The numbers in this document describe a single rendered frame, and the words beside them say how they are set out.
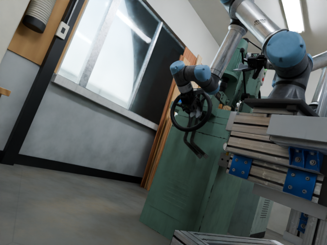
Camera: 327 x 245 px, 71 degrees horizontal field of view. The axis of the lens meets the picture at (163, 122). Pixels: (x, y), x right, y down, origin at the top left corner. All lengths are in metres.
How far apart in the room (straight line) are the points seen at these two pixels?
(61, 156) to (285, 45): 2.15
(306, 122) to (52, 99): 2.05
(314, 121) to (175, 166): 1.04
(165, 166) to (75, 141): 1.19
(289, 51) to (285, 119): 0.25
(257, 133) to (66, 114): 1.88
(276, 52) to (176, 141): 0.97
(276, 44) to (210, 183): 0.89
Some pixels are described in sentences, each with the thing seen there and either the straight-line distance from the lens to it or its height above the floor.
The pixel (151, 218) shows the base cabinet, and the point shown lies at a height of 0.06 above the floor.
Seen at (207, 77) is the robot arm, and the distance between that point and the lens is 1.08.
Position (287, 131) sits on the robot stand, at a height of 0.68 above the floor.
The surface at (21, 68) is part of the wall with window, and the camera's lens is 2.25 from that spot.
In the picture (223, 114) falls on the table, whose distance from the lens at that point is 1.55.
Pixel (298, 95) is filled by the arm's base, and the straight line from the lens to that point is 1.00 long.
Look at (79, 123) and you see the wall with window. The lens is 2.51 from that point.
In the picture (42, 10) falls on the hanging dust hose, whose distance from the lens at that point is 2.14.
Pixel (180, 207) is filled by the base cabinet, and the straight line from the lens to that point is 1.56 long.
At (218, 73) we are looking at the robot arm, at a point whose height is 0.96.
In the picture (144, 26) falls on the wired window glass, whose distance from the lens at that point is 3.13.
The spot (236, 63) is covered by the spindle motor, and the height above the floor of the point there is 1.30.
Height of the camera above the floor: 0.49
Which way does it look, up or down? 8 degrees up
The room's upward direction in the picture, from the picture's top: 19 degrees clockwise
